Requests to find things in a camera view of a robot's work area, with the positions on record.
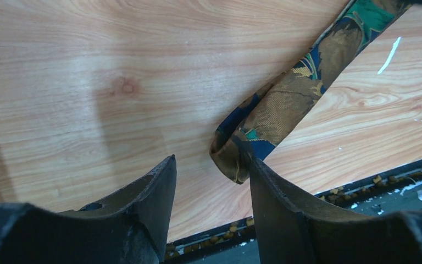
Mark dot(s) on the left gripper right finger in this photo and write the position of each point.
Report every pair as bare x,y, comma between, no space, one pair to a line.
294,226

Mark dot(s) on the blue green brown tie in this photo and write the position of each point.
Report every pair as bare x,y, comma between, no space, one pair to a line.
260,123

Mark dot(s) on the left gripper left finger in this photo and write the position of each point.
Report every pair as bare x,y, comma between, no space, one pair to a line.
128,226

